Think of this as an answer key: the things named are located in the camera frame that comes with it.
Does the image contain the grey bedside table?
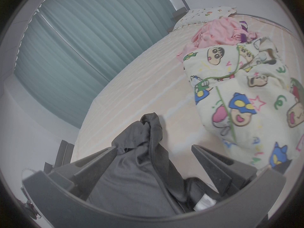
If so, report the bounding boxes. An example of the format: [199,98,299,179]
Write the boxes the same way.
[167,7,188,33]

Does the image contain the white printed pillow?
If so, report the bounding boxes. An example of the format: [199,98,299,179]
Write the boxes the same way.
[173,7,237,30]

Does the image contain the black T-shirt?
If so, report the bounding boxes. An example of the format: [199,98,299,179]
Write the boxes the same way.
[85,113,222,217]

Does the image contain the white printed pyjama top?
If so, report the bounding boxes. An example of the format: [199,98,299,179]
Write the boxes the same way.
[182,38,304,174]

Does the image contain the bed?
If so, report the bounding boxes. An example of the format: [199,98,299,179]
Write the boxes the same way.
[70,0,304,196]

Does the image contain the pile of clothes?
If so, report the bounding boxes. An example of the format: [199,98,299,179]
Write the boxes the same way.
[176,17,262,61]

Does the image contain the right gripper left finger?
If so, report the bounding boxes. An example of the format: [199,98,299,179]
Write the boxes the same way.
[49,146,117,201]

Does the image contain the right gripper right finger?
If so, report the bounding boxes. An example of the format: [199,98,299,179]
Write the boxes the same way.
[191,145,258,198]

